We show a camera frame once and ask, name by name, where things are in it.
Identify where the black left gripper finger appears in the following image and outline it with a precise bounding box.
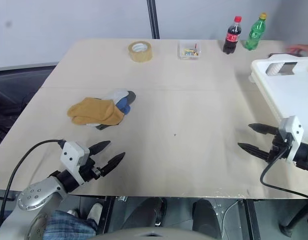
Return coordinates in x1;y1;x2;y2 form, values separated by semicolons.
88;140;111;157
100;151;126;178

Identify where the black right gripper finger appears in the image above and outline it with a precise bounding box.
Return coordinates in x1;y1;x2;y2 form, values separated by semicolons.
237;141;272;161
248;123;280;136

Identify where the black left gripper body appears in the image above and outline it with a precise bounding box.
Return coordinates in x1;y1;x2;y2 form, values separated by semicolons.
78;157;107;185

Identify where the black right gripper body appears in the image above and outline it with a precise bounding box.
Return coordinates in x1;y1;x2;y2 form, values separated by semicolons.
265;134;292;164

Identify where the mustard yellow sock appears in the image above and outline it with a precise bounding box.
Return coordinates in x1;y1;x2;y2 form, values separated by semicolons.
66;97;125;127

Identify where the white plastic basket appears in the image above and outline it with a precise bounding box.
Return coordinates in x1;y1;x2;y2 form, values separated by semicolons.
248;53;308;146

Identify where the clear plastic box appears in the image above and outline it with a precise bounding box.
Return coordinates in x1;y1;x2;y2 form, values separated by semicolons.
178;39;203;61

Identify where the person's bare hand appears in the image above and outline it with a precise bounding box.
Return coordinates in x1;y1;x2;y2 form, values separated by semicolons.
286;44;308;57

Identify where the white shoe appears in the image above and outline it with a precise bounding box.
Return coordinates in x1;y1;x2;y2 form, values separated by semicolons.
87;202;103;222

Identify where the black table leg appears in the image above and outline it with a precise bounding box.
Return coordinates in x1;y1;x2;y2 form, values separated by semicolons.
243;198;257;240
97;196;115;236

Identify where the blue jeans leg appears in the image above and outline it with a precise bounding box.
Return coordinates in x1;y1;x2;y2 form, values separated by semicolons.
42;209;98;240

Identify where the green soda bottle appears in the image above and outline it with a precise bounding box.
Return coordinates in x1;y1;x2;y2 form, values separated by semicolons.
241;12;268;52

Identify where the cola bottle red cap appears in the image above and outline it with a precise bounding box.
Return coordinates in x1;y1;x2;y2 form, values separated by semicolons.
223;15;243;55

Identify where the brown packing tape roll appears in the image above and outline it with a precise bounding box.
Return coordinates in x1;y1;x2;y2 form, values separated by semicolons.
126;41;154;63

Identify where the black vertical pole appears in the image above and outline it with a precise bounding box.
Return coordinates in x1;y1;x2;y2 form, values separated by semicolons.
146;0;160;40

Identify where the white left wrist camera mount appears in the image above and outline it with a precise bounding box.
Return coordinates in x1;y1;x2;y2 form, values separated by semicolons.
60;141;90;186

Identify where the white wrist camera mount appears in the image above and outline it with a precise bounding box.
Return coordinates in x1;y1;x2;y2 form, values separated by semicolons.
278;115;306;165
60;141;90;186

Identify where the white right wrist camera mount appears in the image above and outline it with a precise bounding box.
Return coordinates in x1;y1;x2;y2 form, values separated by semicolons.
278;115;306;165

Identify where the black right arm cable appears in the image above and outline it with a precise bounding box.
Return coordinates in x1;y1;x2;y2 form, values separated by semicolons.
260;139;308;200

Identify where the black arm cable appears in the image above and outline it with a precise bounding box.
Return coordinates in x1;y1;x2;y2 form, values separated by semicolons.
260;139;308;200
0;139;67;223

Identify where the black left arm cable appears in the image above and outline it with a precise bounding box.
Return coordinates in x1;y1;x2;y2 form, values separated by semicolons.
0;139;67;223

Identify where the white thin cable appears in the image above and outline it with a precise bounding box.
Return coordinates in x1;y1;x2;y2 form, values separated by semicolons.
221;199;241;240

